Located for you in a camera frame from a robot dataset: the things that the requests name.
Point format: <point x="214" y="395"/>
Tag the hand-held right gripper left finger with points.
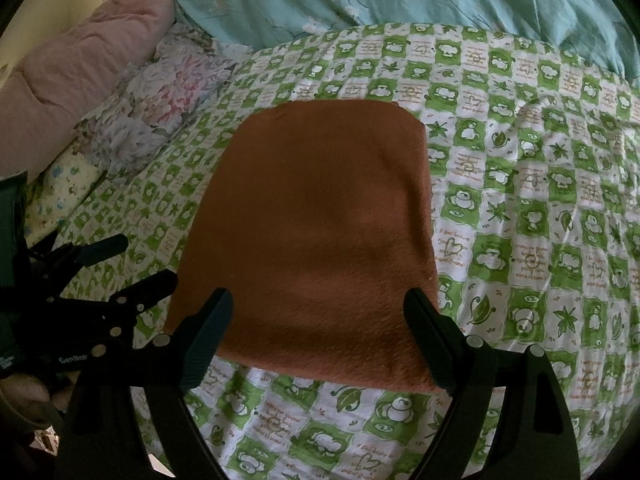
<point x="200" y="345"/>

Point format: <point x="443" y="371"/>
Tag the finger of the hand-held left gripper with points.
<point x="95" y="250"/>
<point x="145" y="290"/>

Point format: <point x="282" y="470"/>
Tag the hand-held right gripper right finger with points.
<point x="430" y="340"/>

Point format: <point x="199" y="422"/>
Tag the orange printed sweater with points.
<point x="320" y="235"/>

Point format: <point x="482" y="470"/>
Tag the person's left hand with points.
<point x="25" y="400"/>

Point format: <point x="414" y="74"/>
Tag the pale small-print cloth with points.
<point x="65" y="185"/>

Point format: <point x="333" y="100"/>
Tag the green checked bedsheet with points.
<point x="525" y="210"/>

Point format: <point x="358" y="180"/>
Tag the pink flowered pillow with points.
<point x="165" y="90"/>

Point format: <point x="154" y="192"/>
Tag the pink quilt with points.
<point x="75" y="60"/>

